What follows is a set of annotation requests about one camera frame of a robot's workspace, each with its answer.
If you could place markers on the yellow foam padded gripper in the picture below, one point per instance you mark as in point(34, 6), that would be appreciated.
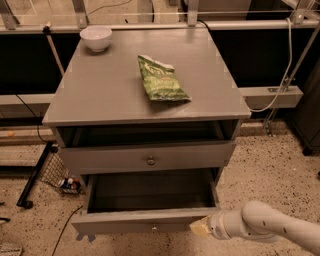
point(216, 225)

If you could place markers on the grey drawer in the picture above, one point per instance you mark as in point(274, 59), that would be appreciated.
point(162, 201)
point(142, 158)

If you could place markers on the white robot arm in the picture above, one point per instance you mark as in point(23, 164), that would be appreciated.
point(258, 221)

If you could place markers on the grey top drawer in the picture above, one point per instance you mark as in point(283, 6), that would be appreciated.
point(142, 158)

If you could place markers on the grey wooden drawer cabinet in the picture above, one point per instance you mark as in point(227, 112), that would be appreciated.
point(101, 100)

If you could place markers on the dark cabinet at right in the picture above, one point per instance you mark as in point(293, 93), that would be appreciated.
point(307, 116)

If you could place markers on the green chip bag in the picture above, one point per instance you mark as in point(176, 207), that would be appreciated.
point(160, 81)

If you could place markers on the black metal bar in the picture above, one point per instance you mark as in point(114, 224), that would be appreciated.
point(23, 200)

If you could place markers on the white ceramic bowl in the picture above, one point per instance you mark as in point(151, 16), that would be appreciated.
point(96, 38)

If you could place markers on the wire mesh basket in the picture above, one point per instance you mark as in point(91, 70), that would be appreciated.
point(58, 177)

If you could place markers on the metal railing frame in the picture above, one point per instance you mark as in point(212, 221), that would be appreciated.
point(26, 16)

